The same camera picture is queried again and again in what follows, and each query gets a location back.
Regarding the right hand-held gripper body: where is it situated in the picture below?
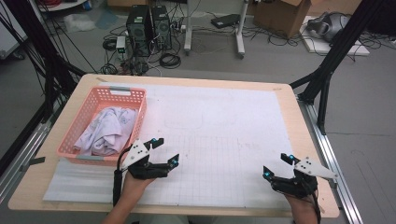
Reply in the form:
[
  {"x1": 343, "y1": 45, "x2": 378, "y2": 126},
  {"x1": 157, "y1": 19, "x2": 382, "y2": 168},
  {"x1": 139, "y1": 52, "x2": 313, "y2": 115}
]
[{"x1": 272, "y1": 157, "x2": 339, "y2": 200}]

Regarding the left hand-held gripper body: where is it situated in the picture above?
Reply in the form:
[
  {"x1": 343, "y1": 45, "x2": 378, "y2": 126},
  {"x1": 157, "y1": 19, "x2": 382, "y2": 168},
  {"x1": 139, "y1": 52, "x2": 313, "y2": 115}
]
[{"x1": 120, "y1": 139, "x2": 163, "y2": 181}]

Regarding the lilac printed towel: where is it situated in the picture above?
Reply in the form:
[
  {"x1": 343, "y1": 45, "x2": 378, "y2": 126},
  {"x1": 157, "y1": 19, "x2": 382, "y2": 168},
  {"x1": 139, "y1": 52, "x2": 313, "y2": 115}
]
[{"x1": 73, "y1": 106, "x2": 139, "y2": 157}]

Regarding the pink plastic basket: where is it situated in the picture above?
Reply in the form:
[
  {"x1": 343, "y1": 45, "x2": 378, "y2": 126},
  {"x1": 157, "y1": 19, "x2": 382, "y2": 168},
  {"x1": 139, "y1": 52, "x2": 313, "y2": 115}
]
[{"x1": 56, "y1": 86, "x2": 148, "y2": 167}]

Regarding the person's left hand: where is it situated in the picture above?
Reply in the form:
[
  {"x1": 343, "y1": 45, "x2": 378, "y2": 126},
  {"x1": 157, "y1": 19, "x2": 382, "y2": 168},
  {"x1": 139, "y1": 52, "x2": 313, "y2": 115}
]
[{"x1": 121, "y1": 172, "x2": 156, "y2": 202}]

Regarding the person's right hand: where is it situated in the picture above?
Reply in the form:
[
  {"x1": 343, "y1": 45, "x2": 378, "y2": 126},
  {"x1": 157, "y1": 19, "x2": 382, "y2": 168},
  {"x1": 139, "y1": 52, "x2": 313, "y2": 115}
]
[{"x1": 284, "y1": 194, "x2": 320, "y2": 224}]

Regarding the white grid mat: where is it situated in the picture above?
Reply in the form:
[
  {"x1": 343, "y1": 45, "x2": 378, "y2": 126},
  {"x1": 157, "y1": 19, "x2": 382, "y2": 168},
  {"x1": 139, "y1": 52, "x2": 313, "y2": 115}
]
[{"x1": 42, "y1": 81, "x2": 302, "y2": 210}]

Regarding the white adapter box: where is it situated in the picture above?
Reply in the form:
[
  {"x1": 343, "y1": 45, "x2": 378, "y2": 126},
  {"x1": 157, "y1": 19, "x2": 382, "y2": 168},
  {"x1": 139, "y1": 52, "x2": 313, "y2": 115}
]
[{"x1": 115, "y1": 35, "x2": 127, "y2": 54}]

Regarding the black computer tower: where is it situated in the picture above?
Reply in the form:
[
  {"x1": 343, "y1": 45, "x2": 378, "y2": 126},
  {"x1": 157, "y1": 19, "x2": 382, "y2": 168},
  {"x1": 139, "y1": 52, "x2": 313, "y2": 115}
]
[
  {"x1": 125, "y1": 4, "x2": 154, "y2": 58},
  {"x1": 150, "y1": 5, "x2": 173, "y2": 51}
]

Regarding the white foam board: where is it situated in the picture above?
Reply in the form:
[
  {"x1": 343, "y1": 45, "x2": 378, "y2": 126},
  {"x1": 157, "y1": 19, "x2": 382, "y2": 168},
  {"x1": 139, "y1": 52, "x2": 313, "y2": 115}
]
[{"x1": 299, "y1": 15, "x2": 371, "y2": 57}]

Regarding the grey headset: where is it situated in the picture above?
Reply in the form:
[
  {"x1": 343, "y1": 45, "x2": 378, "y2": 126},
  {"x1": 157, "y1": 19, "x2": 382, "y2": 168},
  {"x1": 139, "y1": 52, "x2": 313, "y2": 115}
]
[{"x1": 306, "y1": 11, "x2": 351, "y2": 43}]

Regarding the black flat device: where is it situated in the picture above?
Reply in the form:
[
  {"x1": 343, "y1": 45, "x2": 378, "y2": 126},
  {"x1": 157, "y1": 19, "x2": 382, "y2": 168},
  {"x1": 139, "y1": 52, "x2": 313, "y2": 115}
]
[{"x1": 210, "y1": 13, "x2": 241, "y2": 30}]

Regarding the open cardboard box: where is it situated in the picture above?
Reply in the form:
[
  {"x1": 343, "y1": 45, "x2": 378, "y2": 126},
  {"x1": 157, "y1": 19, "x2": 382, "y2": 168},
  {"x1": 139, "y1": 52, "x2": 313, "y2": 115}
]
[{"x1": 252, "y1": 0, "x2": 312, "y2": 39}]

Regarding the clear plastic bag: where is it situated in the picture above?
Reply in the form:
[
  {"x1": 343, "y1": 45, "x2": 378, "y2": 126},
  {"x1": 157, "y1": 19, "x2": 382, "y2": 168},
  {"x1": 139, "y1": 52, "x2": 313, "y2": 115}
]
[{"x1": 64, "y1": 12, "x2": 97, "y2": 34}]

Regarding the white round table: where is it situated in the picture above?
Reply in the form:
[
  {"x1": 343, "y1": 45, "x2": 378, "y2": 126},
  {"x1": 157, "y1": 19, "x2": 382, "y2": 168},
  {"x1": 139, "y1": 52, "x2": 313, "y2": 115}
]
[{"x1": 36, "y1": 0, "x2": 88, "y2": 13}]

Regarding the white cabinet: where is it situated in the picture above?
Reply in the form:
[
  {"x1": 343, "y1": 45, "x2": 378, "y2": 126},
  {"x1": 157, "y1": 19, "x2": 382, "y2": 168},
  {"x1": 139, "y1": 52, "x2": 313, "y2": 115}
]
[{"x1": 0, "y1": 3, "x2": 28, "y2": 60}]

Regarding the aluminium rail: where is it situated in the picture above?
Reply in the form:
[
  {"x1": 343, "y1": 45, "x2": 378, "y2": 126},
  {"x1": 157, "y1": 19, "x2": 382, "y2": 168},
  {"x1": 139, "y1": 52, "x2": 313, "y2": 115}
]
[
  {"x1": 297, "y1": 97, "x2": 364, "y2": 224},
  {"x1": 0, "y1": 101, "x2": 64, "y2": 203}
]

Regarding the coiled black cable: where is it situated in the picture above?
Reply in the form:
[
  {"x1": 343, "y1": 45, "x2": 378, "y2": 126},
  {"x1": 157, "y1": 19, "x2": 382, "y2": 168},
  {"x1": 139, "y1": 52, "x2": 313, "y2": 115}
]
[{"x1": 159, "y1": 52, "x2": 182, "y2": 70}]

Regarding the white stand frame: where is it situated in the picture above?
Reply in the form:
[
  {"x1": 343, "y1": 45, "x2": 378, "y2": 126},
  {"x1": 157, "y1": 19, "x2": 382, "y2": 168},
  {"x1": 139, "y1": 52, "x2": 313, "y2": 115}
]
[{"x1": 183, "y1": 0, "x2": 250, "y2": 60}]

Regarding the black frame post with cables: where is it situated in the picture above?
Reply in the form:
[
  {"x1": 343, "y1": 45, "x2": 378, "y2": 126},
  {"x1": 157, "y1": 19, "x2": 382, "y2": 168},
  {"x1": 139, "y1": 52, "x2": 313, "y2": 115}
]
[{"x1": 0, "y1": 0, "x2": 88, "y2": 124}]

